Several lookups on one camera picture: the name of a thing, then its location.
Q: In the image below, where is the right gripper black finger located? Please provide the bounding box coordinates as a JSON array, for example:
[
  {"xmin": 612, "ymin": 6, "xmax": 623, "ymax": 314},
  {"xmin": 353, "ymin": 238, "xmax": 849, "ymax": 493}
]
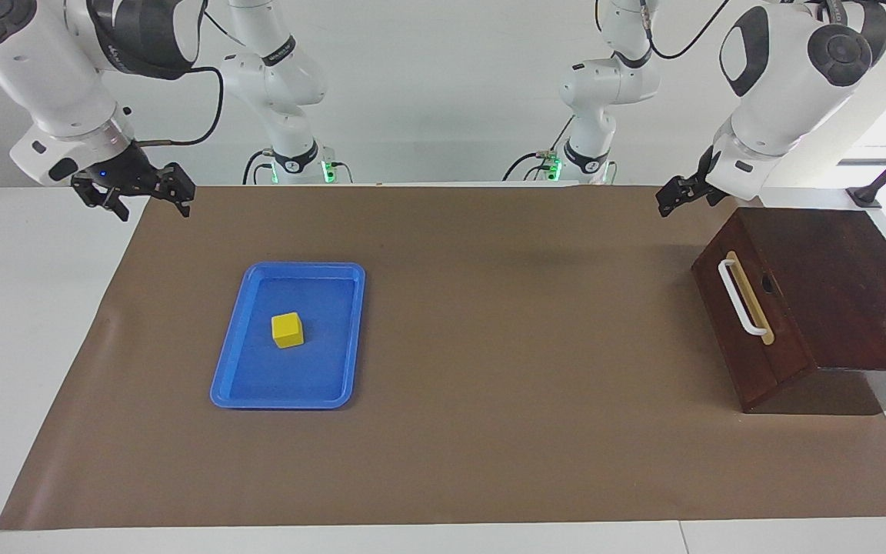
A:
[
  {"xmin": 152, "ymin": 162, "xmax": 196, "ymax": 219},
  {"xmin": 72, "ymin": 177, "xmax": 130, "ymax": 222}
]

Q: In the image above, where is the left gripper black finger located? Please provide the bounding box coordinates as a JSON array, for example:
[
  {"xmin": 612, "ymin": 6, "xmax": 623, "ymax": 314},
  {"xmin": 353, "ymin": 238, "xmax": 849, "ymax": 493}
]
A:
[
  {"xmin": 674, "ymin": 173, "xmax": 709, "ymax": 202},
  {"xmin": 657, "ymin": 177, "xmax": 694, "ymax": 218}
]

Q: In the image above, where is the white drawer handle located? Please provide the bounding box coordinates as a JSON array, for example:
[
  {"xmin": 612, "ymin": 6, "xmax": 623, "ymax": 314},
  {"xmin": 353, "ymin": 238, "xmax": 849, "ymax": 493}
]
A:
[{"xmin": 718, "ymin": 259, "xmax": 768, "ymax": 338}]

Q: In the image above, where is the wooden drawer with dark front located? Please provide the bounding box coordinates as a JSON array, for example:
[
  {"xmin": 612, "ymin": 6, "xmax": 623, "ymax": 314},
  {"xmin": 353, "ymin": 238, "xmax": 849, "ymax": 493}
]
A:
[{"xmin": 691, "ymin": 208, "xmax": 817, "ymax": 413}]

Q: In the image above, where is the yellow cube block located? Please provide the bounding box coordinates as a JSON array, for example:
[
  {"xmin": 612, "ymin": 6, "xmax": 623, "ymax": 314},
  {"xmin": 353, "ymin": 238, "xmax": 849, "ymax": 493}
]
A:
[{"xmin": 271, "ymin": 312, "xmax": 305, "ymax": 349}]

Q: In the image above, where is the dark wooden drawer cabinet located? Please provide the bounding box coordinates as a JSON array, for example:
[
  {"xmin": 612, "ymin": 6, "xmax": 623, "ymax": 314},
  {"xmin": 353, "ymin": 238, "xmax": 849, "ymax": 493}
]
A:
[{"xmin": 691, "ymin": 206, "xmax": 886, "ymax": 416}]

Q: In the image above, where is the blue plastic tray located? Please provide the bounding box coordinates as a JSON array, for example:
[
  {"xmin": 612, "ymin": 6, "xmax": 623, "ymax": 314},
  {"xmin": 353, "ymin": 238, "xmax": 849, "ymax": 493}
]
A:
[{"xmin": 209, "ymin": 262, "xmax": 367, "ymax": 409}]

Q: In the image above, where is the brown paper table mat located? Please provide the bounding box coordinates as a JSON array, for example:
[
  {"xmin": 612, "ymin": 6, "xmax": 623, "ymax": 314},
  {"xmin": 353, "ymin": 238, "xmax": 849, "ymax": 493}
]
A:
[{"xmin": 0, "ymin": 185, "xmax": 886, "ymax": 532}]

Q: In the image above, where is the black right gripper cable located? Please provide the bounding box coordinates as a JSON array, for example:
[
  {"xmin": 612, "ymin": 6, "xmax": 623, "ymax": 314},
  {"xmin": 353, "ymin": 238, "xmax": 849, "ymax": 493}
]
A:
[{"xmin": 135, "ymin": 65, "xmax": 225, "ymax": 147}]

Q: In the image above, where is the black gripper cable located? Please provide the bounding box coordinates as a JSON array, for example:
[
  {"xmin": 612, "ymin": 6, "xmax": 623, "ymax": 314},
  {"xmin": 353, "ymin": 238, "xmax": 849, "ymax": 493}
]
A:
[
  {"xmin": 643, "ymin": 0, "xmax": 736, "ymax": 61},
  {"xmin": 135, "ymin": 65, "xmax": 225, "ymax": 147}
]

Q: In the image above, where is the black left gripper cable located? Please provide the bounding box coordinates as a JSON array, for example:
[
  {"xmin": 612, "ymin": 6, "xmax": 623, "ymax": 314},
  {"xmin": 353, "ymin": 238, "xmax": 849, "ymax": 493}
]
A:
[{"xmin": 643, "ymin": 0, "xmax": 736, "ymax": 61}]

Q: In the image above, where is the black left arm base cable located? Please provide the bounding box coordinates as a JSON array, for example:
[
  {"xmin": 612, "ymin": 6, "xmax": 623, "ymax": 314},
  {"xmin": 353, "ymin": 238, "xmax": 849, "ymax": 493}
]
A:
[{"xmin": 502, "ymin": 115, "xmax": 576, "ymax": 183}]

